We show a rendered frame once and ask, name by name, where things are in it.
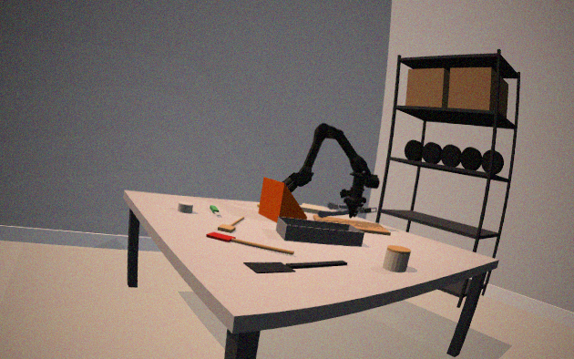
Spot red spatula with wooden handle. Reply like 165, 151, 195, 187
206, 232, 294, 255

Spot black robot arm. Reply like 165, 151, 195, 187
283, 123, 379, 193

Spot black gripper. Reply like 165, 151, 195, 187
343, 185, 366, 219

